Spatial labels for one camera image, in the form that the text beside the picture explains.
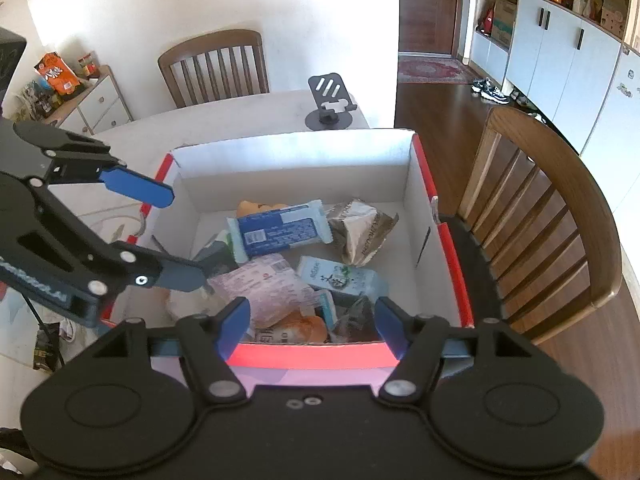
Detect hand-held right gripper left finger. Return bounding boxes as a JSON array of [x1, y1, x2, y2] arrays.
[[92, 296, 251, 404]]

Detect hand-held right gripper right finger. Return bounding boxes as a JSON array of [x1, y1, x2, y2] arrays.
[[374, 296, 535, 404]]

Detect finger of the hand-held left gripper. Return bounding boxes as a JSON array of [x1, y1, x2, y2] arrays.
[[27, 177, 211, 294], [14, 120, 176, 209]]

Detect grey foil wrapper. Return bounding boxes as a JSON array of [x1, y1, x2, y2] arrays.
[[332, 295, 379, 344]]

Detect pink bread packet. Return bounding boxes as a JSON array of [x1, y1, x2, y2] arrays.
[[207, 253, 319, 329]]

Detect white packet with orange sausage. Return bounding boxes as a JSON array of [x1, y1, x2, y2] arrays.
[[254, 309, 329, 344]]

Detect teal white small box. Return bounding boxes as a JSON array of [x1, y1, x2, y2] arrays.
[[314, 289, 339, 332]]

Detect light blue milk carton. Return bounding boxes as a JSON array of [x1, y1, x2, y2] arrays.
[[295, 254, 390, 302]]

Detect yellow plush toy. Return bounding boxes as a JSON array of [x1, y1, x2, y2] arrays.
[[236, 200, 292, 219]]

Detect brown crinkled snack packet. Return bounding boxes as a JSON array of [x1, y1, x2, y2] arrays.
[[327, 198, 401, 267]]

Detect black snack packet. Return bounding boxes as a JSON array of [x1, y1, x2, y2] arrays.
[[32, 325, 62, 372]]

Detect blue snack packet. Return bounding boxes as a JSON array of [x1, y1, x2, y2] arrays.
[[227, 199, 334, 264]]

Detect red cardboard box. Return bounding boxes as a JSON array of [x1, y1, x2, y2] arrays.
[[99, 128, 476, 372]]

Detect white wooden side cabinet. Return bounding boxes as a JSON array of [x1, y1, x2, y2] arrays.
[[42, 64, 134, 136]]

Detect red lidded jar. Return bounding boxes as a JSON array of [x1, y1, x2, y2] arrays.
[[77, 52, 101, 79]]

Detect orange snack bag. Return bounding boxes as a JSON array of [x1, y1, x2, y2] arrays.
[[33, 52, 81, 96]]

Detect brown wooden chair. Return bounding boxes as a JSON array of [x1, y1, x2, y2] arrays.
[[457, 105, 624, 347], [158, 29, 271, 110]]

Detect black phone stand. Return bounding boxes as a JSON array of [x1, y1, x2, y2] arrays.
[[304, 73, 359, 131]]

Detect red patterned rug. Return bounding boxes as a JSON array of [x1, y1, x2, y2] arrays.
[[397, 57, 476, 85]]

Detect white cabinet row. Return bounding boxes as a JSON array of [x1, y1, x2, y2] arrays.
[[469, 0, 640, 157]]

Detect brown wooden door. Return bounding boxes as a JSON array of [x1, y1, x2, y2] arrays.
[[398, 0, 474, 56]]

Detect brown cardboard carton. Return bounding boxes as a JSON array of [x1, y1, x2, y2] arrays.
[[492, 0, 519, 49]]

